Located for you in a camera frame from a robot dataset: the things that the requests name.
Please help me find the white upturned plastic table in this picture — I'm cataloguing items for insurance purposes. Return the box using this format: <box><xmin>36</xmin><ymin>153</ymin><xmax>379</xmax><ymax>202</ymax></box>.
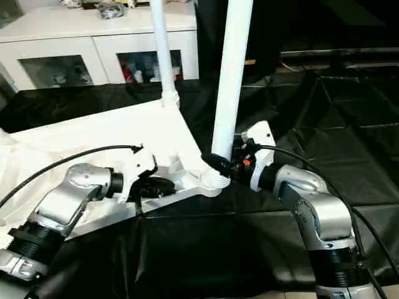
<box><xmin>0</xmin><ymin>100</ymin><xmax>226</xmax><ymax>245</ymax></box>

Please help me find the black work mat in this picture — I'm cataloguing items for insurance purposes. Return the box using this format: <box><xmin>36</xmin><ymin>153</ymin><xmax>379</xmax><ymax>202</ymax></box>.
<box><xmin>0</xmin><ymin>65</ymin><xmax>399</xmax><ymax>299</ymax></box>

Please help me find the white glass-door cabinet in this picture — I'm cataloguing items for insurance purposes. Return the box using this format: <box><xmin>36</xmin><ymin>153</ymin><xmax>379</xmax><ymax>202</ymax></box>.
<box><xmin>0</xmin><ymin>0</ymin><xmax>200</xmax><ymax>91</ymax></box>

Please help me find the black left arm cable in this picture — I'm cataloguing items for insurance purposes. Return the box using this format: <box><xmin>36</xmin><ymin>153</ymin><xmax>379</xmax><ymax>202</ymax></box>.
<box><xmin>0</xmin><ymin>145</ymin><xmax>144</xmax><ymax>207</ymax></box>

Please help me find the grey crumpled object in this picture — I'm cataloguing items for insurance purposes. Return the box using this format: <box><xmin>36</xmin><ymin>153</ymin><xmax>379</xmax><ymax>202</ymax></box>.
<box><xmin>97</xmin><ymin>0</ymin><xmax>127</xmax><ymax>18</ymax></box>

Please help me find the white plastic table leg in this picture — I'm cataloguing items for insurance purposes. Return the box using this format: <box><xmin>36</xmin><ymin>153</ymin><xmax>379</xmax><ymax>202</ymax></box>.
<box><xmin>150</xmin><ymin>0</ymin><xmax>181</xmax><ymax>108</ymax></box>
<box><xmin>203</xmin><ymin>0</ymin><xmax>254</xmax><ymax>184</ymax></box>

